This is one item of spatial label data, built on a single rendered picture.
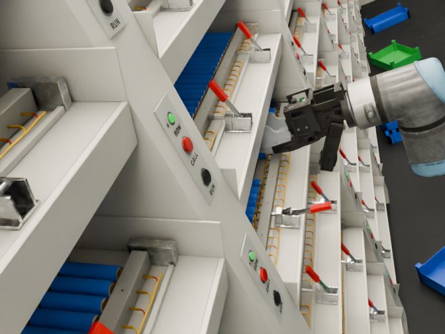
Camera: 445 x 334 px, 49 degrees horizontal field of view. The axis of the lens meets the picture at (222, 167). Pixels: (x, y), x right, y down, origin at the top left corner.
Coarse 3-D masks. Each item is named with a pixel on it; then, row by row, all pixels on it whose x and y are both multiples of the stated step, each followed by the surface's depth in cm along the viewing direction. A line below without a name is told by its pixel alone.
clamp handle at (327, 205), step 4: (320, 204) 81; (324, 204) 80; (328, 204) 80; (292, 208) 82; (308, 208) 82; (312, 208) 81; (316, 208) 80; (320, 208) 80; (324, 208) 80; (328, 208) 80; (292, 212) 83; (296, 212) 82; (300, 212) 82; (304, 212) 81; (308, 212) 81; (312, 212) 81; (316, 212) 81
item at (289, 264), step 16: (272, 96) 118; (304, 96) 116; (288, 160) 99; (304, 160) 99; (256, 176) 96; (288, 176) 95; (304, 176) 94; (288, 192) 91; (304, 192) 90; (304, 208) 87; (256, 224) 84; (304, 224) 84; (272, 240) 81; (288, 240) 80; (272, 256) 77; (288, 256) 77; (288, 272) 74; (288, 288) 67
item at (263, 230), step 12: (276, 156) 97; (288, 156) 99; (276, 168) 93; (288, 168) 96; (276, 180) 91; (264, 192) 88; (264, 204) 85; (264, 216) 82; (264, 228) 80; (264, 240) 77; (276, 252) 77
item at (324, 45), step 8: (296, 0) 172; (304, 0) 172; (312, 0) 171; (320, 8) 180; (320, 16) 174; (320, 24) 175; (320, 32) 177; (320, 40) 179; (328, 40) 178; (320, 48) 180; (328, 48) 180; (344, 80) 188; (344, 88) 188; (360, 136) 198; (376, 168) 206; (384, 184) 215; (384, 192) 212
